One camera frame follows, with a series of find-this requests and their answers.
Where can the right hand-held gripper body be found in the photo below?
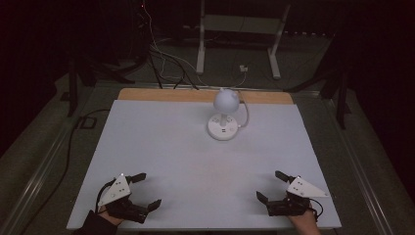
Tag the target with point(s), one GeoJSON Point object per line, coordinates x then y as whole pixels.
{"type": "Point", "coordinates": [301, 188]}

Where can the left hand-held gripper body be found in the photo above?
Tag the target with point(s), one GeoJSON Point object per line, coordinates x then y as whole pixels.
{"type": "Point", "coordinates": [115, 192]}

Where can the white desk lamp socket base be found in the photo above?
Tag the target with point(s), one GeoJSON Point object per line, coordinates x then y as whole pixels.
{"type": "Point", "coordinates": [223, 121]}

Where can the person's left hand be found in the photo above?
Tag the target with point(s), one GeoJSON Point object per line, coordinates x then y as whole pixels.
{"type": "Point", "coordinates": [110, 216]}

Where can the person's right hand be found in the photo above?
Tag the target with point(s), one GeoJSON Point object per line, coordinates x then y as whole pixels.
{"type": "Point", "coordinates": [305, 222]}

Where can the white table mat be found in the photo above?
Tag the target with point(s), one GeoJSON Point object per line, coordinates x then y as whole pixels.
{"type": "Point", "coordinates": [195, 169]}

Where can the black tripod stand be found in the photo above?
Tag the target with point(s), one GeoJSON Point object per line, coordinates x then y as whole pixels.
{"type": "Point", "coordinates": [81, 73]}
{"type": "Point", "coordinates": [336, 84]}

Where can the white plug adapter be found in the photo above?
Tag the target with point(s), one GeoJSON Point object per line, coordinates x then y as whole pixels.
{"type": "Point", "coordinates": [243, 68]}

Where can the white metal stand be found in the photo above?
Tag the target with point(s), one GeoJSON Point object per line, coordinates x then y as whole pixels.
{"type": "Point", "coordinates": [239, 24]}

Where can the metal floor rail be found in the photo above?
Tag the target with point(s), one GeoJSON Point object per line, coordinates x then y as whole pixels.
{"type": "Point", "coordinates": [359, 169]}
{"type": "Point", "coordinates": [36, 182]}

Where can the black rectangular bracket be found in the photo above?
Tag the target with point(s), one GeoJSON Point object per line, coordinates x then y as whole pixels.
{"type": "Point", "coordinates": [87, 122]}

